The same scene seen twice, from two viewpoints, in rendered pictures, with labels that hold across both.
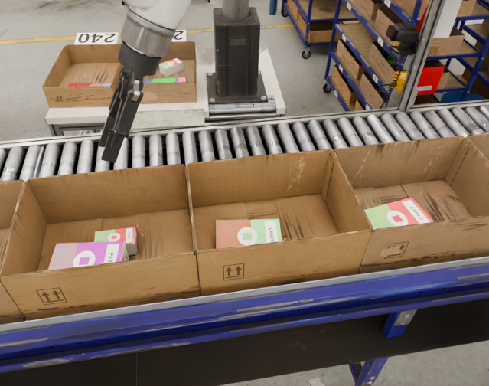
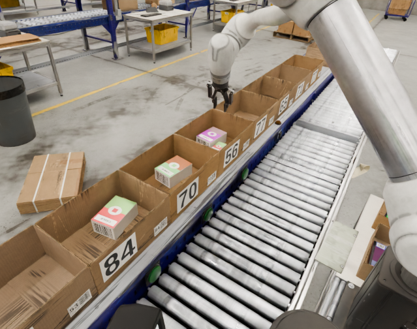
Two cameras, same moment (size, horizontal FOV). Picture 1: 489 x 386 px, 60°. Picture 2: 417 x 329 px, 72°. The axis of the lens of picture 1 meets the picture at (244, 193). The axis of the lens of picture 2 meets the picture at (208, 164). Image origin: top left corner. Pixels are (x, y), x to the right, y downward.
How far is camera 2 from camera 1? 1.75 m
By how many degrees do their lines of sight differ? 88
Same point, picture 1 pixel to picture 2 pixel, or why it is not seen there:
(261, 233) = (169, 169)
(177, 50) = not seen: outside the picture
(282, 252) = (149, 154)
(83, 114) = (367, 209)
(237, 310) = not seen: hidden behind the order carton
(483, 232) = (62, 218)
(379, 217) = (124, 205)
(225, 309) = not seen: hidden behind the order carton
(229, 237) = (179, 161)
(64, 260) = (216, 131)
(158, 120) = (337, 237)
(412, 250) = (100, 200)
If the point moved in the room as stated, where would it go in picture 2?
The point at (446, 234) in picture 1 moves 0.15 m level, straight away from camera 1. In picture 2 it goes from (83, 201) to (77, 230)
